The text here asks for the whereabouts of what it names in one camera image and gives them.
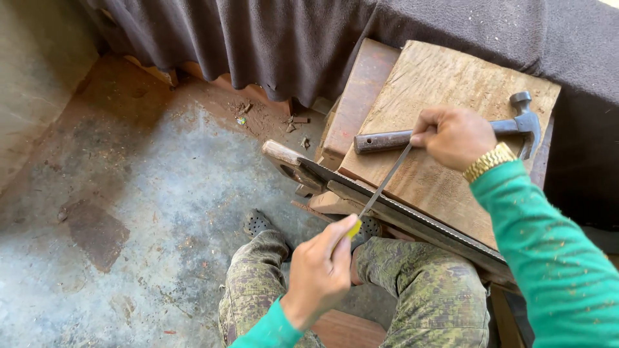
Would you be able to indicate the camouflage trousers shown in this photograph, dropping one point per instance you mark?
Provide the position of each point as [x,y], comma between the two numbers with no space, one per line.
[430,295]

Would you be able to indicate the reddish wooden stool seat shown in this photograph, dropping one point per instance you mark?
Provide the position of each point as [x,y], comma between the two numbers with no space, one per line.
[350,331]

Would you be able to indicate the pale wooden block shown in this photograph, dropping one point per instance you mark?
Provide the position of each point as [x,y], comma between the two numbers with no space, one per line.
[331,203]

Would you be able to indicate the wood scraps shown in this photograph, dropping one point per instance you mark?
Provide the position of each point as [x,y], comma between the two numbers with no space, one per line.
[296,123]

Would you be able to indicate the person's right hand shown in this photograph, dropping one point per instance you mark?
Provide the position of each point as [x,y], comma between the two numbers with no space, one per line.
[457,138]

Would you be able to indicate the reddish wooden plank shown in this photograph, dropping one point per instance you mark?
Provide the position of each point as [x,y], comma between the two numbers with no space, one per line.
[360,101]

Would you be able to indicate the small colourful wrapper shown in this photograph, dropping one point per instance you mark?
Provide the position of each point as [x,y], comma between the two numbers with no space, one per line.
[241,121]

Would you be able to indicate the gold wristwatch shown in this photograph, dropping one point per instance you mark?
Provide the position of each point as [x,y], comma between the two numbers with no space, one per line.
[488,161]

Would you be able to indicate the person's left hand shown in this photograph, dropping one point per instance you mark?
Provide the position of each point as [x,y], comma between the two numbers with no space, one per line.
[317,275]

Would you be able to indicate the dark brown cloth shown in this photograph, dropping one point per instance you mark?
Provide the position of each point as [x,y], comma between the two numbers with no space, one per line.
[290,43]

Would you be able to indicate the thin wooden strip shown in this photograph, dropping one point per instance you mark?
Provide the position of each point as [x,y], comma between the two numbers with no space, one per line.
[312,211]

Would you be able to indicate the dark perforated shoe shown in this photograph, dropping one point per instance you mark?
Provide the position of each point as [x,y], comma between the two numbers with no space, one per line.
[258,223]
[370,228]

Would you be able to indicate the wooden board under cloth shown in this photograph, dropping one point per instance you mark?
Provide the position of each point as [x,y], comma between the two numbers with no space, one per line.
[237,87]

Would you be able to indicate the metal claw hammer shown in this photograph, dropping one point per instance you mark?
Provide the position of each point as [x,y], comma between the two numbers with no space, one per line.
[382,140]

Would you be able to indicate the small wood chip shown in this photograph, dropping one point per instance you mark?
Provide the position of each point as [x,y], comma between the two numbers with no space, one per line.
[305,142]

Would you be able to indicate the large pale wooden board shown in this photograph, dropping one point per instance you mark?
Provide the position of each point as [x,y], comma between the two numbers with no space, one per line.
[435,82]

